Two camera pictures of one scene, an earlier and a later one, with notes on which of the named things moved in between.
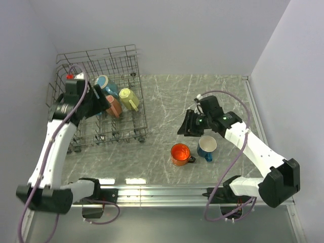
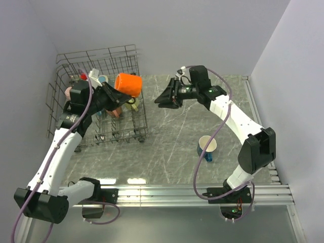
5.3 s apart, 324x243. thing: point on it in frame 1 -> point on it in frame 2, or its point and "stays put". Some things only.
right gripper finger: [197, 133] -> [171, 105]
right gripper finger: [186, 126] -> [168, 95]
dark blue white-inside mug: [206, 145] stays put
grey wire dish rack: [115, 70] stays put
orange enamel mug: [180, 155] -> [129, 83]
